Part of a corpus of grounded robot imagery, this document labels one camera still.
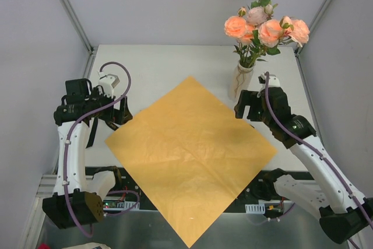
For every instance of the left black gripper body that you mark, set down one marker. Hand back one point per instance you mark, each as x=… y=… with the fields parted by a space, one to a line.
x=121 y=110

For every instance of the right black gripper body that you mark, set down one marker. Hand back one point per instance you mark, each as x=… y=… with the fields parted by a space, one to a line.
x=250 y=107

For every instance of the black ribbon gold lettering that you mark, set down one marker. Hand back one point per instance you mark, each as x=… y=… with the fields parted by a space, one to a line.
x=92 y=135

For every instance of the peach flower stem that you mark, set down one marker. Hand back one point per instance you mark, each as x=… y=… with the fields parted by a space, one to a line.
x=267 y=37
x=238 y=28

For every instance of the orange wrapping paper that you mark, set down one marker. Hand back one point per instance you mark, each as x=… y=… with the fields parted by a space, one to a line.
x=189 y=127

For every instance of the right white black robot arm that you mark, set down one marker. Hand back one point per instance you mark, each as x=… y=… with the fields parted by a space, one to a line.
x=340 y=208

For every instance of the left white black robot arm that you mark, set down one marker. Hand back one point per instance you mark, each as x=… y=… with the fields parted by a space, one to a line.
x=74 y=200

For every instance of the beige ribbed vase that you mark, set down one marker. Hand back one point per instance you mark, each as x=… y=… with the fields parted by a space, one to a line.
x=240 y=81

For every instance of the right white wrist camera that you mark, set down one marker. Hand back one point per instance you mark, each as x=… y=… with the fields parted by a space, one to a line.
x=267 y=80

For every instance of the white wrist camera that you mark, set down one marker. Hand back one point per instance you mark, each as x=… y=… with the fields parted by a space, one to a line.
x=107 y=84
x=267 y=80

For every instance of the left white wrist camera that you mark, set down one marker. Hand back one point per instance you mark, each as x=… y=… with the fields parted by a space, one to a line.
x=107 y=84

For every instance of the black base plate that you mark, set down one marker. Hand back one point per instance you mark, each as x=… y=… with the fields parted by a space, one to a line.
x=181 y=191

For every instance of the aluminium frame rail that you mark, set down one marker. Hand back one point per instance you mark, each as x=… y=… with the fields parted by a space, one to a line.
x=260 y=188

